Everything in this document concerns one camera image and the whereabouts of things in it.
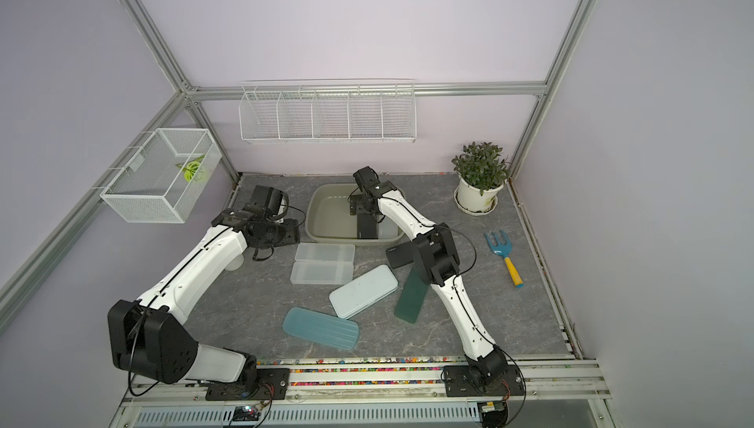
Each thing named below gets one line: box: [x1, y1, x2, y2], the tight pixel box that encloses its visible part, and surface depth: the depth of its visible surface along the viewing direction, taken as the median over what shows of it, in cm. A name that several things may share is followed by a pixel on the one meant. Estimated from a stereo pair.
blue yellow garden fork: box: [484, 229, 525, 288], surface depth 100 cm
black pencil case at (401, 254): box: [385, 241, 415, 269], surface depth 98 cm
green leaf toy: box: [174, 155, 206, 183], surface depth 83 cm
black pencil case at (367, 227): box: [357, 213, 378, 240], surface depth 102 cm
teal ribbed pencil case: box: [282, 306, 360, 350], surface depth 84 cm
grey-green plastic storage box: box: [305, 183, 406, 247], surface depth 102 cm
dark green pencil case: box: [393, 264, 430, 324], surface depth 89 cm
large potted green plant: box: [451, 141, 511, 216], surface depth 101 cm
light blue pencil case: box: [328, 264, 399, 321], surface depth 89 cm
